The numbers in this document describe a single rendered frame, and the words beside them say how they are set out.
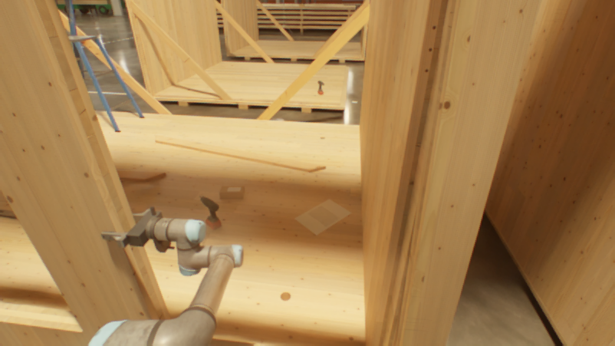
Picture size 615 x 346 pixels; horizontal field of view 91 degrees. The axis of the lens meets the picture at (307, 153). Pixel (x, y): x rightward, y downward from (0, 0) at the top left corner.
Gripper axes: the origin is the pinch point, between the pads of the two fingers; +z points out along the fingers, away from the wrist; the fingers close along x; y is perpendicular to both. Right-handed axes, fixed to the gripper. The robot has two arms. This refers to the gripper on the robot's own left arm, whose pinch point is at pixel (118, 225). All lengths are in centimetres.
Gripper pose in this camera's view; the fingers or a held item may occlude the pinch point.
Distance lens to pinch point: 128.9
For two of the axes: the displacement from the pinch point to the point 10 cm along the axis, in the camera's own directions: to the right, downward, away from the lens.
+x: -1.4, 4.5, -8.8
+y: -0.4, -8.9, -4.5
